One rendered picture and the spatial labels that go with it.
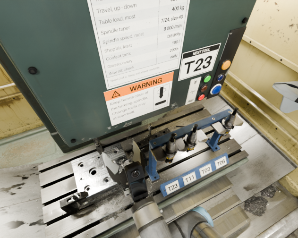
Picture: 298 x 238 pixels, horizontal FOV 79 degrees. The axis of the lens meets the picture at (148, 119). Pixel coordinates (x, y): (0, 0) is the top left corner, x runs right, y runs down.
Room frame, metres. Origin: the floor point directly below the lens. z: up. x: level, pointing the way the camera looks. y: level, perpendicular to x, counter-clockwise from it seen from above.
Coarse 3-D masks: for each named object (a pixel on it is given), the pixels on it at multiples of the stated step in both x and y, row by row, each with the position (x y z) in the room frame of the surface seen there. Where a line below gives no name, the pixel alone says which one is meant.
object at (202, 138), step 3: (198, 129) 0.51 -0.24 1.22; (201, 129) 0.52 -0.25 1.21; (198, 132) 0.50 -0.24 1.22; (201, 132) 0.50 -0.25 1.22; (198, 135) 0.48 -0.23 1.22; (201, 135) 0.48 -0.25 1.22; (204, 135) 0.48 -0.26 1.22; (198, 138) 0.46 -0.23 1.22; (201, 138) 0.46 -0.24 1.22; (204, 138) 0.46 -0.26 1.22; (207, 138) 0.46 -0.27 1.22; (198, 141) 0.45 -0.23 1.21; (201, 141) 0.45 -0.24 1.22; (204, 141) 0.45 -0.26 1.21
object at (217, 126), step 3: (213, 123) 0.55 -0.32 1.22; (216, 123) 0.55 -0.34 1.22; (219, 123) 0.55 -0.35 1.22; (213, 126) 0.54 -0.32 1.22; (216, 126) 0.54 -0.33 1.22; (219, 126) 0.54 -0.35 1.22; (222, 126) 0.54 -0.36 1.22; (216, 129) 0.52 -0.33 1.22; (219, 129) 0.52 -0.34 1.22; (222, 129) 0.52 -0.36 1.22; (225, 129) 0.52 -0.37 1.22; (219, 132) 0.50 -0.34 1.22; (222, 132) 0.50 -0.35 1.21
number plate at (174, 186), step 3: (177, 180) 0.36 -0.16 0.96; (171, 183) 0.35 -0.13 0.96; (174, 183) 0.35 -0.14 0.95; (177, 183) 0.35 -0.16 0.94; (165, 186) 0.33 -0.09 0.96; (168, 186) 0.33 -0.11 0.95; (171, 186) 0.34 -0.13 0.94; (174, 186) 0.34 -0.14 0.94; (177, 186) 0.34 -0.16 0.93; (168, 189) 0.32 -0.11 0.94; (171, 189) 0.32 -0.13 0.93; (174, 189) 0.33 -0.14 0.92; (168, 192) 0.31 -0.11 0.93; (171, 192) 0.31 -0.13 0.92
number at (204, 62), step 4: (200, 56) 0.35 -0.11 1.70; (204, 56) 0.36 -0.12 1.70; (208, 56) 0.36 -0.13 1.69; (212, 56) 0.37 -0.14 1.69; (196, 60) 0.35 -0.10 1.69; (200, 60) 0.36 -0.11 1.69; (204, 60) 0.36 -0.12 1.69; (208, 60) 0.37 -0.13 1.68; (212, 60) 0.37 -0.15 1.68; (196, 64) 0.35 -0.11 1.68; (200, 64) 0.36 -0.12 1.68; (204, 64) 0.36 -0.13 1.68; (208, 64) 0.37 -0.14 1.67; (196, 68) 0.35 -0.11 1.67; (200, 68) 0.36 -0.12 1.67; (204, 68) 0.36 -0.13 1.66; (208, 68) 0.37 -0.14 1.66; (192, 72) 0.35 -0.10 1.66; (196, 72) 0.35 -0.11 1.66
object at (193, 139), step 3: (192, 129) 0.46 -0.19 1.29; (192, 132) 0.45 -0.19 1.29; (195, 132) 0.44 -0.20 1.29; (189, 135) 0.45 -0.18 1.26; (192, 135) 0.44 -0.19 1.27; (195, 135) 0.44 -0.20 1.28; (189, 138) 0.44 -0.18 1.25; (192, 138) 0.44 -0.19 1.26; (195, 138) 0.44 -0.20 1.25; (189, 141) 0.44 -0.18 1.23; (192, 141) 0.43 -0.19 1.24; (195, 141) 0.44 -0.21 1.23
